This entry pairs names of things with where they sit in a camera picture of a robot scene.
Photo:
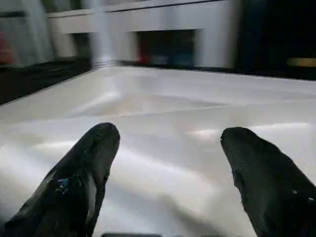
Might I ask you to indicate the white glass door cabinet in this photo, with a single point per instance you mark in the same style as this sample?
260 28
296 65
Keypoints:
217 29

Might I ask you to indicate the red bottle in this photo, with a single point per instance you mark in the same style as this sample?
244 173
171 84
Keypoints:
144 58

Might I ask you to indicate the white plastic table top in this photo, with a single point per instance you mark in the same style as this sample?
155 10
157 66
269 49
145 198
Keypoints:
172 123

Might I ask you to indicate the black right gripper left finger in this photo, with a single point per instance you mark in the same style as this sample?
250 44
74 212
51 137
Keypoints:
74 192

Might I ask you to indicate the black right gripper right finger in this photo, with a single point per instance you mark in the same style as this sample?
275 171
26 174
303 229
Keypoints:
274 192

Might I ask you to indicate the grey curtain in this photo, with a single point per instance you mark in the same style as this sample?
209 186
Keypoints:
34 34

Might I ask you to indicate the yellow label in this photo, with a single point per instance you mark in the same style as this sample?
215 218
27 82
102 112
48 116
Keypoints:
302 61

